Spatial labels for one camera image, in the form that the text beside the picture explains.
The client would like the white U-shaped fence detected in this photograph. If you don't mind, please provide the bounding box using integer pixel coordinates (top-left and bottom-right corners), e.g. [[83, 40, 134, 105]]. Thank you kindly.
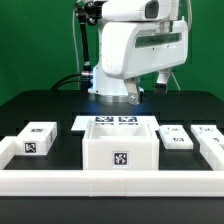
[[0, 136, 224, 197]]

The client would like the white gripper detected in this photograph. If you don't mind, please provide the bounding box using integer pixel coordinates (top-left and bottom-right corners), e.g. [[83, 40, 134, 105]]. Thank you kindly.
[[101, 20, 188, 105]]

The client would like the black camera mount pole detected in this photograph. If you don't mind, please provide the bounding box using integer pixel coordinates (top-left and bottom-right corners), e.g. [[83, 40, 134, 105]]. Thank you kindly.
[[75, 1, 99, 77]]

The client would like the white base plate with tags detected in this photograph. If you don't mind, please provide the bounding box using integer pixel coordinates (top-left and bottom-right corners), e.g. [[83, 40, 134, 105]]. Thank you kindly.
[[71, 115, 159, 131]]

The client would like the black cable bundle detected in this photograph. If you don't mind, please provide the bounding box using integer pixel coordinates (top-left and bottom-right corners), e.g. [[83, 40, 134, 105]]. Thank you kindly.
[[50, 73, 84, 91]]

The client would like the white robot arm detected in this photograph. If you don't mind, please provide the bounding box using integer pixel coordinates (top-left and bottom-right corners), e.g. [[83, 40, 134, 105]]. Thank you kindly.
[[89, 0, 188, 105]]

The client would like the white thin cable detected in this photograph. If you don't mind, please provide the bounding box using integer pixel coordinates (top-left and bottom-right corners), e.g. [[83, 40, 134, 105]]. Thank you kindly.
[[71, 0, 83, 90]]

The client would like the white cabinet body box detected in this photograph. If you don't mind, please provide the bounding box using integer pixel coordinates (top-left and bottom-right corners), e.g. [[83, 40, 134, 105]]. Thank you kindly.
[[82, 122, 159, 171]]

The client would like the white cabinet top block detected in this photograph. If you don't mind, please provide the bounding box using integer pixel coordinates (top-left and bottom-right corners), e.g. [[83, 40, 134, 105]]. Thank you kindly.
[[15, 122, 57, 156]]

